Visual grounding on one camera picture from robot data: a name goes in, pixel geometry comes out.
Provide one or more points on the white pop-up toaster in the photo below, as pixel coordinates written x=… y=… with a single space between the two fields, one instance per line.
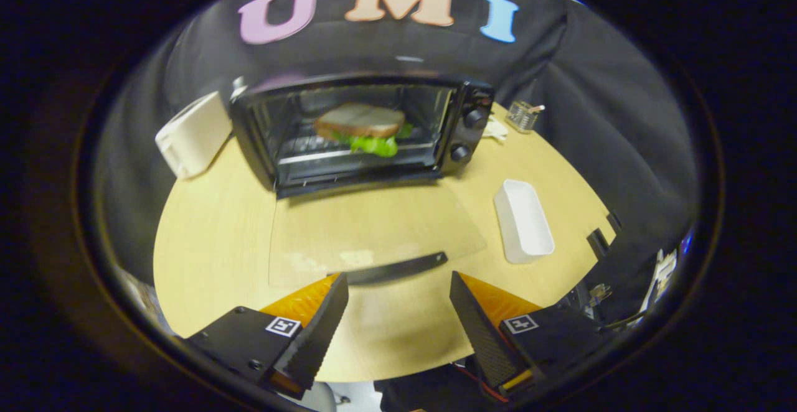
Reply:
x=193 y=132

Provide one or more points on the white rectangular tray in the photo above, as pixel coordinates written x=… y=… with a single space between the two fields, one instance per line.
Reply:
x=523 y=222

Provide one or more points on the black toaster oven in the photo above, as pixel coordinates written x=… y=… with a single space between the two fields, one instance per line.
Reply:
x=464 y=135

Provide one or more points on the black table clamp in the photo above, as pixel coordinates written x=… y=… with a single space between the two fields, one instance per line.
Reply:
x=614 y=221
x=598 y=244

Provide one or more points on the black backdrop cloth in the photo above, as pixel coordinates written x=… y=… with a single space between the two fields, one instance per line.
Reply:
x=610 y=119

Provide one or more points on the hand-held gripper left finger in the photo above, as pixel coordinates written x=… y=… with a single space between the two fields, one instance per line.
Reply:
x=317 y=334

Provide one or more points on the white napkin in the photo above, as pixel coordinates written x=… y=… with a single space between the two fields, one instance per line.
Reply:
x=495 y=129

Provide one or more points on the sandwich with lettuce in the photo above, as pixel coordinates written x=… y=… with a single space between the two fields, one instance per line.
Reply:
x=361 y=119

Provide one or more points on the clear plastic holder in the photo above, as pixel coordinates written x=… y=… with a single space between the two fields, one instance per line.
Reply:
x=520 y=118

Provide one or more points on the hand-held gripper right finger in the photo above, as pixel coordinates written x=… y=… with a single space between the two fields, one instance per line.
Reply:
x=482 y=334

